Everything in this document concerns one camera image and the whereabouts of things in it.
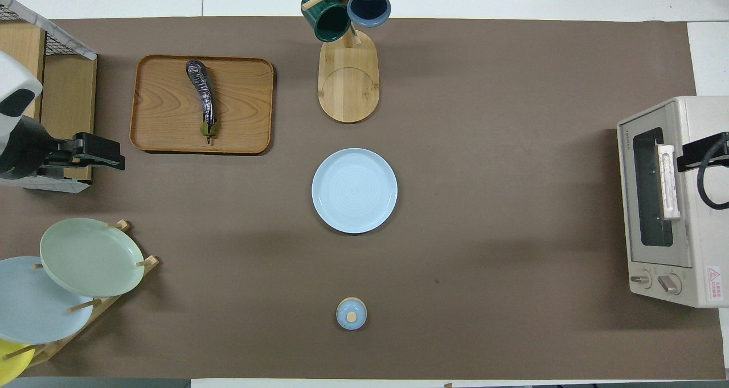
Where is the light blue round plate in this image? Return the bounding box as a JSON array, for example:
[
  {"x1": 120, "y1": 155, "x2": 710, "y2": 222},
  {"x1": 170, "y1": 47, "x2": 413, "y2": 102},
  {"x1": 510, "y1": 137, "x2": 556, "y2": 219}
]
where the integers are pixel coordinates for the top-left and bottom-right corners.
[{"x1": 312, "y1": 148, "x2": 398, "y2": 234}]

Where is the blue mug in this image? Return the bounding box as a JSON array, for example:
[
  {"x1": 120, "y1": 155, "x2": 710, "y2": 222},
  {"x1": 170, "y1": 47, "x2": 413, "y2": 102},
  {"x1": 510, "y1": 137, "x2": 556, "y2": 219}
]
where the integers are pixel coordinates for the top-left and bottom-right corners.
[{"x1": 346, "y1": 0, "x2": 392, "y2": 28}]

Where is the wooden shelf with wire basket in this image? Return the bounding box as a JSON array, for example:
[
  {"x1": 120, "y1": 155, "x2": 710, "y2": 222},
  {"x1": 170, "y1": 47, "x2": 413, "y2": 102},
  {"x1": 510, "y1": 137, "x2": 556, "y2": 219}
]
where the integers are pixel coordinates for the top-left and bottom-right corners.
[{"x1": 0, "y1": 0, "x2": 98, "y2": 194}]

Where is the brown table mat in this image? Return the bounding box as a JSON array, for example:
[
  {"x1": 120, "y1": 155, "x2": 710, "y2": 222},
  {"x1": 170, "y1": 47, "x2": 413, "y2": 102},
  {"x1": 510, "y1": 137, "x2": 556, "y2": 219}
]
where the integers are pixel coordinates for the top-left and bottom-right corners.
[{"x1": 0, "y1": 17, "x2": 727, "y2": 381}]

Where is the pale green plate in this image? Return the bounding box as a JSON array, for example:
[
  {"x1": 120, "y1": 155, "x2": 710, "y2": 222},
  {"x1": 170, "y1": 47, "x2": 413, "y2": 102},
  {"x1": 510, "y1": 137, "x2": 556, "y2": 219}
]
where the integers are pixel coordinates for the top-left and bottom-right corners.
[{"x1": 39, "y1": 218, "x2": 146, "y2": 299}]

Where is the dark purple eggplant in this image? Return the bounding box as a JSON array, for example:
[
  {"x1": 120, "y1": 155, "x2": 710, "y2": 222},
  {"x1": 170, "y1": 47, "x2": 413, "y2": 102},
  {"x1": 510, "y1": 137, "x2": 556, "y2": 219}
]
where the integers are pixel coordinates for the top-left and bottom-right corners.
[{"x1": 186, "y1": 60, "x2": 220, "y2": 145}]

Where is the wooden serving tray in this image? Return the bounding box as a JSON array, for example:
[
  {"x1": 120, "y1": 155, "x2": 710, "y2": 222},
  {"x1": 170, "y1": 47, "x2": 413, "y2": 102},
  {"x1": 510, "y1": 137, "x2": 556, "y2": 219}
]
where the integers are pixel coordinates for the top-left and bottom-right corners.
[{"x1": 130, "y1": 55, "x2": 275, "y2": 156}]

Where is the pale blue racked plate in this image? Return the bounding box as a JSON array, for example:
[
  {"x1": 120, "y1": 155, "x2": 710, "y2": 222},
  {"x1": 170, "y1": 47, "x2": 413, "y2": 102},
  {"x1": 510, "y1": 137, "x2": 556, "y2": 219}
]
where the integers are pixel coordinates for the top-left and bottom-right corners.
[{"x1": 0, "y1": 256, "x2": 95, "y2": 345}]

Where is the yellow plate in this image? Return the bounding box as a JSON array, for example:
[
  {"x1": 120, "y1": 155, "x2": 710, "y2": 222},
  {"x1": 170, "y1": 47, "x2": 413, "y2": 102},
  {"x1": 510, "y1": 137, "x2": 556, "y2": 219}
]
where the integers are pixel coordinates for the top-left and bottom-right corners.
[{"x1": 0, "y1": 338, "x2": 36, "y2": 387}]

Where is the wooden dish rack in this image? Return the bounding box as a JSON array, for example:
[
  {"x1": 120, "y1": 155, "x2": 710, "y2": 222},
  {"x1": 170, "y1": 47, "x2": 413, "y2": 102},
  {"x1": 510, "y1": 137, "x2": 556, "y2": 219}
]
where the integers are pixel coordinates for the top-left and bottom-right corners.
[{"x1": 0, "y1": 219, "x2": 160, "y2": 369}]

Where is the cream toaster oven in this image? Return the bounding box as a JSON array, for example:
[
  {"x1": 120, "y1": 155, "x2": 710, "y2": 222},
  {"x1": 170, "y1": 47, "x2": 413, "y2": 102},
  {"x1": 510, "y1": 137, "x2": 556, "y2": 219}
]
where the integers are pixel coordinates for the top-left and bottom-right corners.
[{"x1": 617, "y1": 96, "x2": 729, "y2": 309}]

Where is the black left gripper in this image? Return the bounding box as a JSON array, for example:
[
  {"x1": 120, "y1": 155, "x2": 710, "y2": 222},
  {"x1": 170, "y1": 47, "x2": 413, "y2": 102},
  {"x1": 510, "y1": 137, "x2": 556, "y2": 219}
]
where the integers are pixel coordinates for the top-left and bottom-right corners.
[{"x1": 0, "y1": 116, "x2": 126, "y2": 181}]

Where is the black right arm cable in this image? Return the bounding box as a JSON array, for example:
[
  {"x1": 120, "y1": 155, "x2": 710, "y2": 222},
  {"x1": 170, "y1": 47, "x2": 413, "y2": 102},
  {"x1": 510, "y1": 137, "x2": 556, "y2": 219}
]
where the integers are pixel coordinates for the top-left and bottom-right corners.
[{"x1": 697, "y1": 139, "x2": 729, "y2": 210}]

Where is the dark green mug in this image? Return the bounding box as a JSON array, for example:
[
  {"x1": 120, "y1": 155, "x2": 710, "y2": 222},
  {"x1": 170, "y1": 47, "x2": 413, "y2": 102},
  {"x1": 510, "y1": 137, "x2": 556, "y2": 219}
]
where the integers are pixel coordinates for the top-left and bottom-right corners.
[{"x1": 301, "y1": 0, "x2": 353, "y2": 43}]

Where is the wooden mug tree stand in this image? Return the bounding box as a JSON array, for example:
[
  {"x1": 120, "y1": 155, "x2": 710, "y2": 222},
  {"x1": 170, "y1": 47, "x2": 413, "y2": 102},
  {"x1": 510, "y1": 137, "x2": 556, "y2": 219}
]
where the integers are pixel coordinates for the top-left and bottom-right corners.
[{"x1": 302, "y1": 0, "x2": 394, "y2": 124}]

